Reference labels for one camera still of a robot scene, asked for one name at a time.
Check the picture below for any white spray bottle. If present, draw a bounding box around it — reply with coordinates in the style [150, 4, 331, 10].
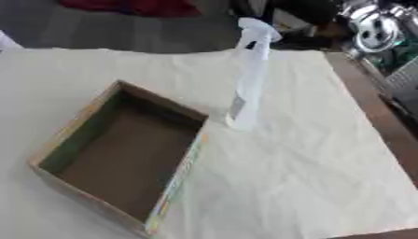
[223, 17, 285, 132]

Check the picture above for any open tan cardboard box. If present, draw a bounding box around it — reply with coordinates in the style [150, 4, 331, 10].
[27, 79, 211, 239]

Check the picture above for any red cloth bundle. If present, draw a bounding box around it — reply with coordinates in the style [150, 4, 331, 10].
[57, 0, 202, 19]

